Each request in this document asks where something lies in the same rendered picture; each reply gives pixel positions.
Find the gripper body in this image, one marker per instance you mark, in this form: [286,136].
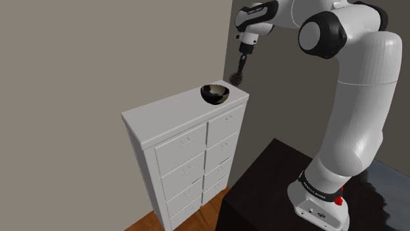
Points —
[246,48]

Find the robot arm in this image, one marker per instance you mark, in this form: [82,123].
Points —
[365,105]

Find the dark spiky ball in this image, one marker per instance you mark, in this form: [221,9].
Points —
[236,79]

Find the black bowl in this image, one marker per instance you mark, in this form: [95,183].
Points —
[214,95]

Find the white chest of drawers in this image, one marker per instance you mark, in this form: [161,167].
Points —
[173,119]

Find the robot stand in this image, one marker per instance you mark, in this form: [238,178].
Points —
[262,192]

